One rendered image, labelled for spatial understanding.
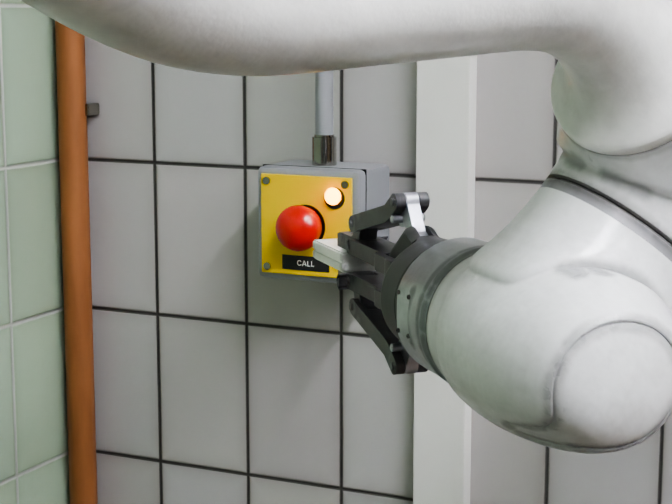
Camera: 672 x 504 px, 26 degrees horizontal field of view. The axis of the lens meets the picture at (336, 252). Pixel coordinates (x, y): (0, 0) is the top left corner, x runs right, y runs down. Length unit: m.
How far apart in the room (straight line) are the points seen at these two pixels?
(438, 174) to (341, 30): 0.67
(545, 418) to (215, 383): 0.72
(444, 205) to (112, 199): 0.36
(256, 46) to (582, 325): 0.24
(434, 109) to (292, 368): 0.29
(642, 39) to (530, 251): 0.13
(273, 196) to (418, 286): 0.42
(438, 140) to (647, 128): 0.52
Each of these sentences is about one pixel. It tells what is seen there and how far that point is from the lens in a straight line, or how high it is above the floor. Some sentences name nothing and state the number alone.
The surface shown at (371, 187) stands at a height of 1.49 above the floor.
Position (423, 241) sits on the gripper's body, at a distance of 0.95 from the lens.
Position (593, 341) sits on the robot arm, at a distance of 0.74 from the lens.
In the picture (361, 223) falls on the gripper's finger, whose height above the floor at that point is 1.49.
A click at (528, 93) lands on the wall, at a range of 1.26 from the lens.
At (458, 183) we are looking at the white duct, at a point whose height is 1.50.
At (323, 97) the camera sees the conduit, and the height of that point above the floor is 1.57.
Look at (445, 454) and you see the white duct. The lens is 1.32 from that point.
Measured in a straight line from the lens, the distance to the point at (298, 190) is 1.27.
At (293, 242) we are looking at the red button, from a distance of 1.25.
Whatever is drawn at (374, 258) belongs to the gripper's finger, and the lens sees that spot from 1.03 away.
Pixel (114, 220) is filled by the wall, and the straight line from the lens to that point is 1.46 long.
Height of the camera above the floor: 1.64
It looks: 9 degrees down
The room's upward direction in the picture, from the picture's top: straight up
